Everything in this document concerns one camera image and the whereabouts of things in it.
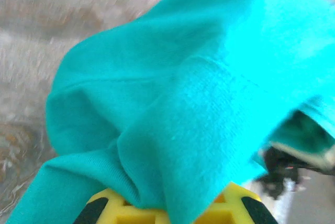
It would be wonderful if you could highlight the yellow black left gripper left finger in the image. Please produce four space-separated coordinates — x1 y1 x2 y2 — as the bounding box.
73 187 171 224

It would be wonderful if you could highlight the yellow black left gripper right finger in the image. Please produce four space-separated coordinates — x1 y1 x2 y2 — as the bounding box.
193 183 280 224

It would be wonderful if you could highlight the teal t-shirt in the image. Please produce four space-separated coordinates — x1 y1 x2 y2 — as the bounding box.
5 0 335 224

